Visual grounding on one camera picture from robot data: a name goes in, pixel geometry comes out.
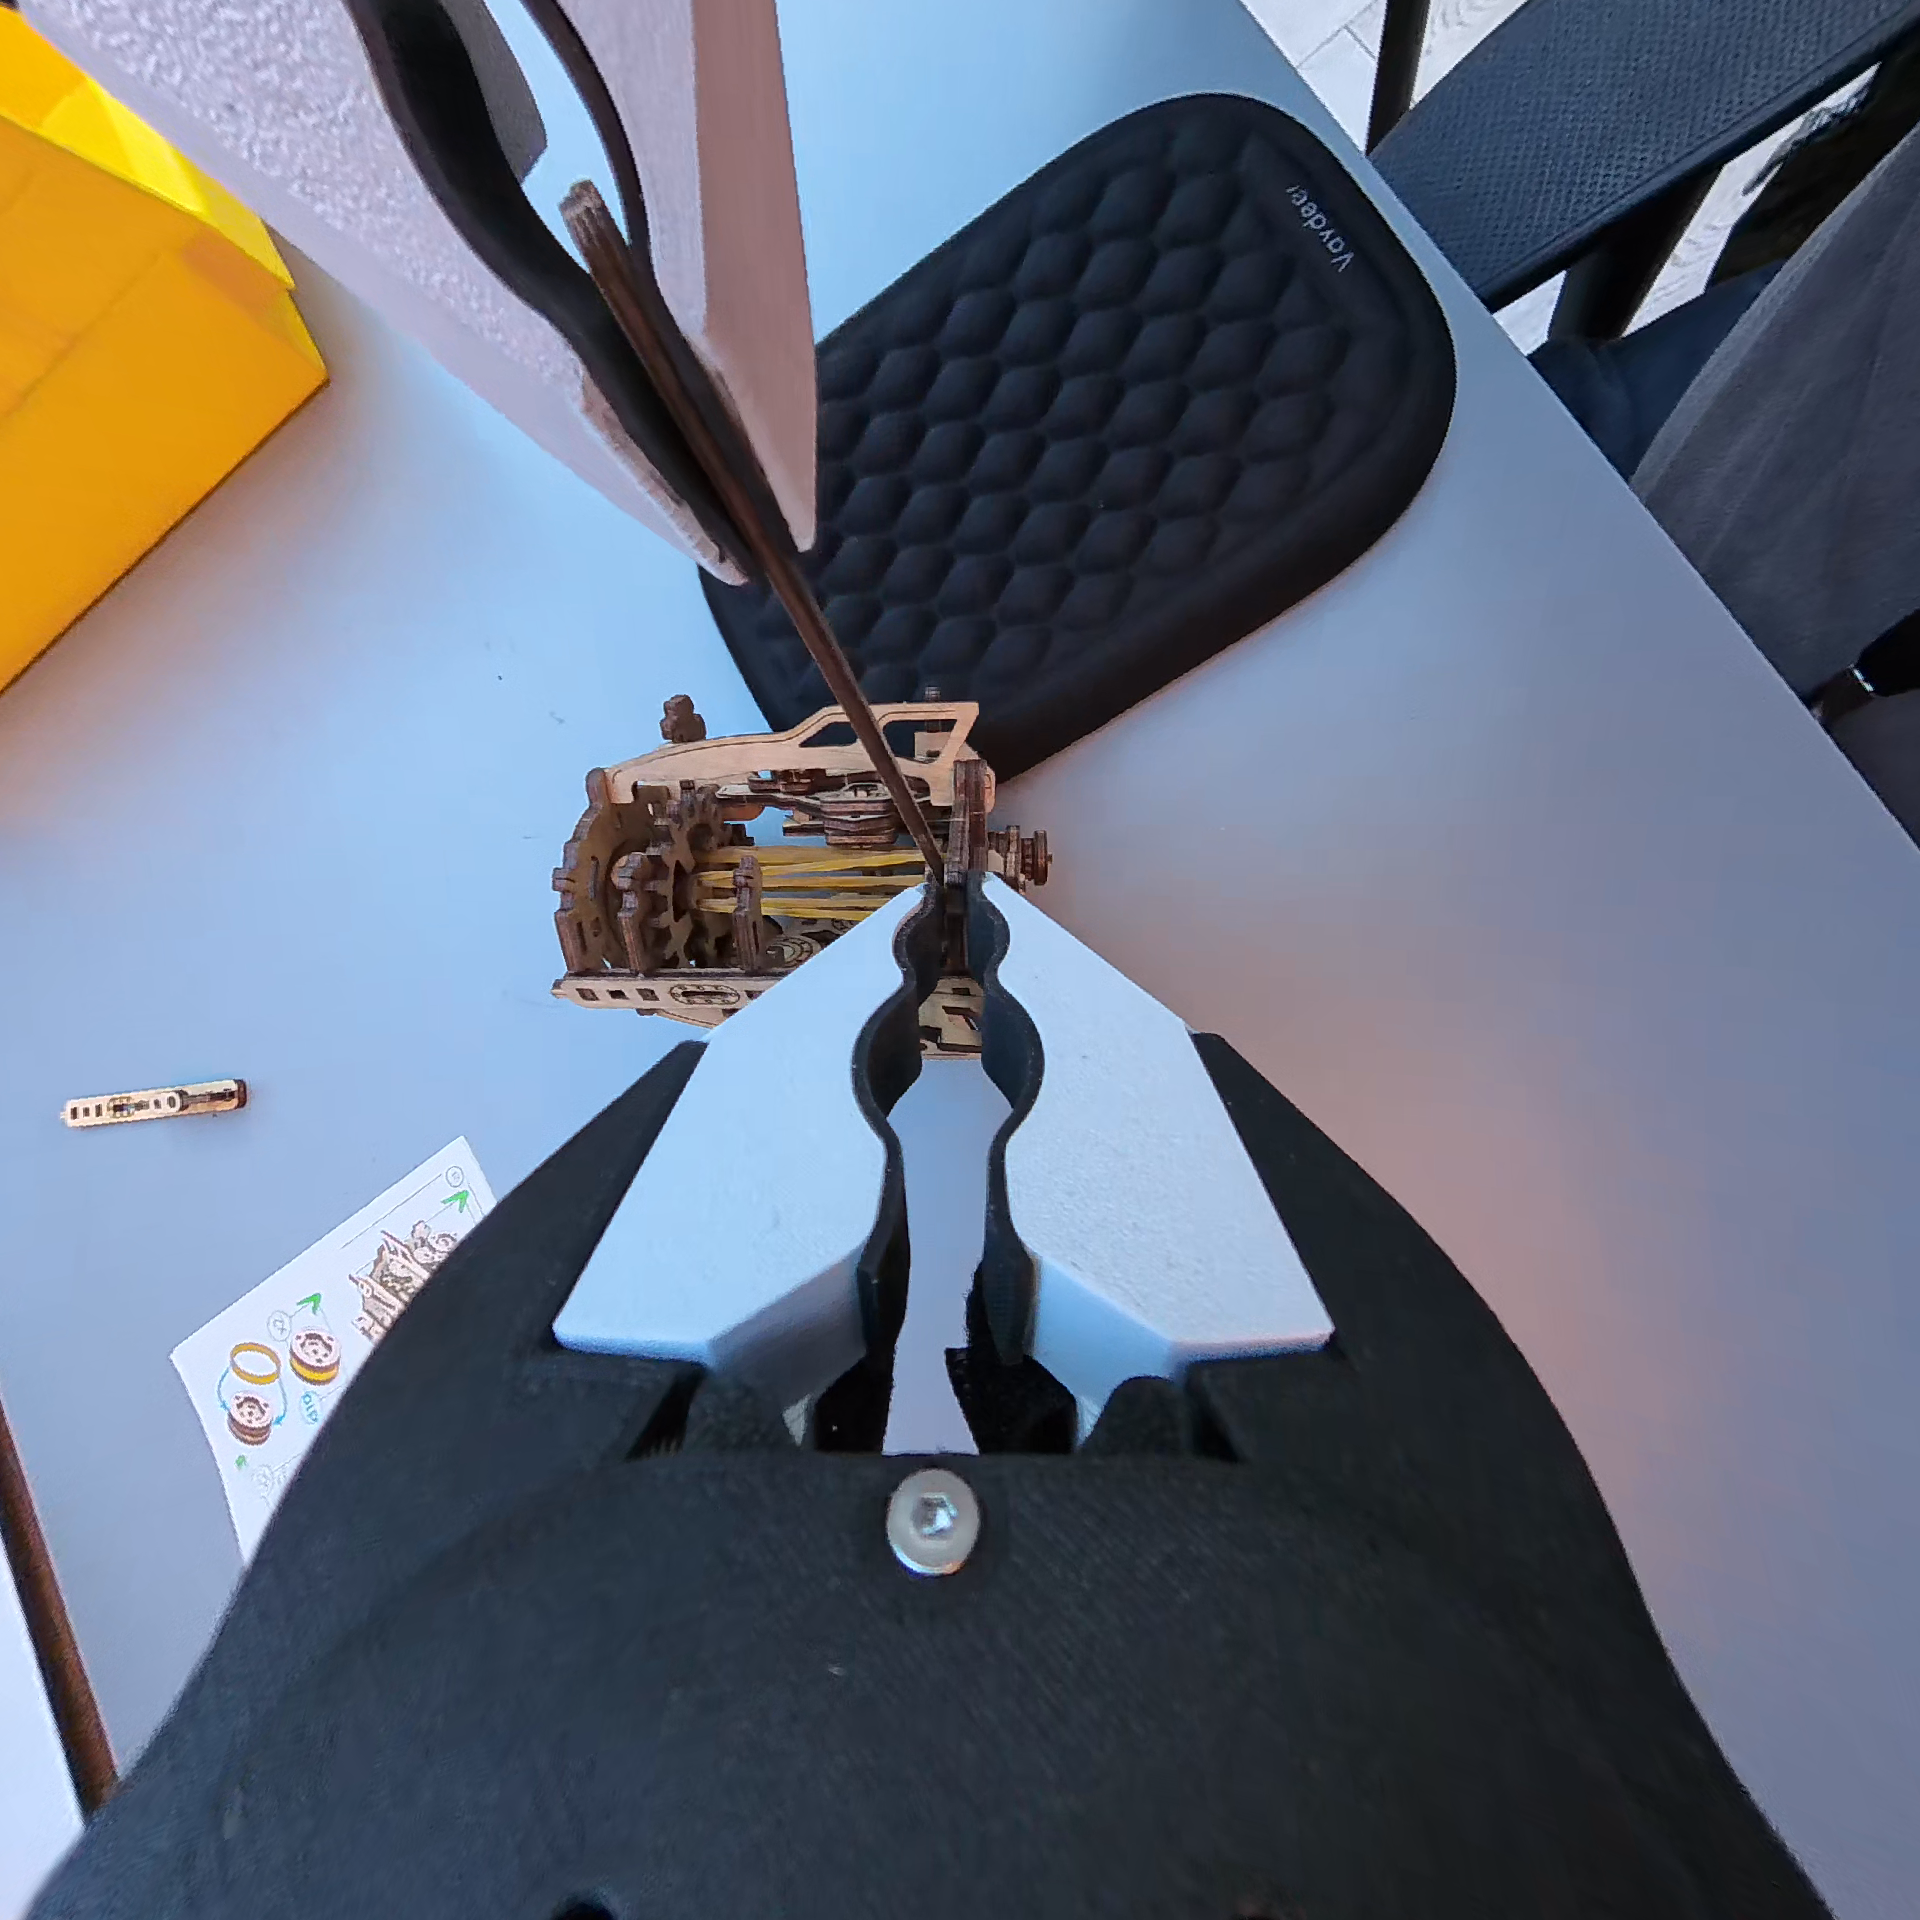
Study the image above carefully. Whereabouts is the black strap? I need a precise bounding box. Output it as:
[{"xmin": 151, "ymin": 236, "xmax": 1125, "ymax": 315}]
[{"xmin": 1808, "ymin": 609, "xmax": 1920, "ymax": 723}]

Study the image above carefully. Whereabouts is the black office chair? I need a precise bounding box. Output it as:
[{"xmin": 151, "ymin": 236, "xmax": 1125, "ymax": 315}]
[{"xmin": 1365, "ymin": 0, "xmax": 1920, "ymax": 483}]

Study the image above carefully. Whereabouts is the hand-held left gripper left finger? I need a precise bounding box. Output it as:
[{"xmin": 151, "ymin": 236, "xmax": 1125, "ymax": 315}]
[{"xmin": 549, "ymin": 884, "xmax": 927, "ymax": 1413}]

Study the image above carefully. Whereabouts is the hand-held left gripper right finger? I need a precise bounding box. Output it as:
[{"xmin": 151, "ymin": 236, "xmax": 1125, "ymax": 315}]
[{"xmin": 960, "ymin": 873, "xmax": 1339, "ymax": 1413}]

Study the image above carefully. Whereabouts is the small wooden strip part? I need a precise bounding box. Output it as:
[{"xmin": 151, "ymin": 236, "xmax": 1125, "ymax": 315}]
[{"xmin": 62, "ymin": 1077, "xmax": 252, "ymax": 1131}]

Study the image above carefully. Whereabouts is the person's grey clothing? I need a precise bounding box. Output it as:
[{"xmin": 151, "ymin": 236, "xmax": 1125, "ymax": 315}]
[{"xmin": 1628, "ymin": 129, "xmax": 1920, "ymax": 841}]

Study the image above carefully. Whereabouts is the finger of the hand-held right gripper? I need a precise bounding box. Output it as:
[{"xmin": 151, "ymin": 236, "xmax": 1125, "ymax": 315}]
[
  {"xmin": 28, "ymin": 0, "xmax": 754, "ymax": 589},
  {"xmin": 522, "ymin": 0, "xmax": 823, "ymax": 557}
]

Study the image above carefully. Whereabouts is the illustrated instruction booklet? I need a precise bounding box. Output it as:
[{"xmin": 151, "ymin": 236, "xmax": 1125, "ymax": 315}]
[{"xmin": 168, "ymin": 1136, "xmax": 498, "ymax": 1567}]

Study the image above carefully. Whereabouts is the wooden mechanical car model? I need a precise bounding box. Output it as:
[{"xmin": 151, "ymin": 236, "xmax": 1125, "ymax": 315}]
[{"xmin": 551, "ymin": 691, "xmax": 1053, "ymax": 1061}]

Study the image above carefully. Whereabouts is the thin wooden model panel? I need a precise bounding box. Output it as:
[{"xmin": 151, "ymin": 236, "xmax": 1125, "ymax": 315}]
[{"xmin": 562, "ymin": 180, "xmax": 950, "ymax": 888}]

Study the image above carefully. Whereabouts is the black honeycomb cushion pad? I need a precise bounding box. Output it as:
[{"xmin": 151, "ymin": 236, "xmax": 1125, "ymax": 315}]
[{"xmin": 700, "ymin": 93, "xmax": 1461, "ymax": 785}]

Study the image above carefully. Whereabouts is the yellow plastic storage bin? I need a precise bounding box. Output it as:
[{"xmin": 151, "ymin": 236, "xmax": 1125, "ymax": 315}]
[{"xmin": 0, "ymin": 17, "xmax": 330, "ymax": 697}]

